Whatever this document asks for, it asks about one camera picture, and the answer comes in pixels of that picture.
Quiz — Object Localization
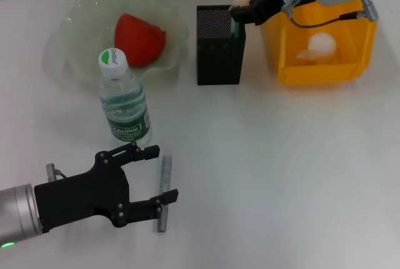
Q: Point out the black mesh pen holder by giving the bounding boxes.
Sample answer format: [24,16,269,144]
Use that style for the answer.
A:
[196,4,248,86]

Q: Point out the left wrist cable with plug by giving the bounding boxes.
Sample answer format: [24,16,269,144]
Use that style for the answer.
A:
[46,163,68,182]

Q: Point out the white paper ball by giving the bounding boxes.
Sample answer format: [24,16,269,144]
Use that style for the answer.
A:
[295,32,339,65]

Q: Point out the pale green glass fruit plate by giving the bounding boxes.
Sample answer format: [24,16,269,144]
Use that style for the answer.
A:
[43,0,191,90]

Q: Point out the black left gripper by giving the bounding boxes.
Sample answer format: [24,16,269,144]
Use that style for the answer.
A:
[33,141,179,234]

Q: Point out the yellow plastic bin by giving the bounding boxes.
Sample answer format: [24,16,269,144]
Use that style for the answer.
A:
[262,0,378,86]

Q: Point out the wrist cable with plug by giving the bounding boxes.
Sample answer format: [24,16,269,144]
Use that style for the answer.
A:
[282,0,381,29]
[46,163,68,182]

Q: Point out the grey glitter pen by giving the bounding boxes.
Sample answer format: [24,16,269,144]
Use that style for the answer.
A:
[155,153,174,234]

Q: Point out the right wrist cable with plug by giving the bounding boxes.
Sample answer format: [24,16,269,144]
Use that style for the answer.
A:
[282,0,381,29]

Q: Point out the clear bottle with green label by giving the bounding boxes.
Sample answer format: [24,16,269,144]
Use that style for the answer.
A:
[97,48,153,143]

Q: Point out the red-orange toy fruit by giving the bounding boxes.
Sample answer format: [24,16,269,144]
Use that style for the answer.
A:
[114,13,167,68]

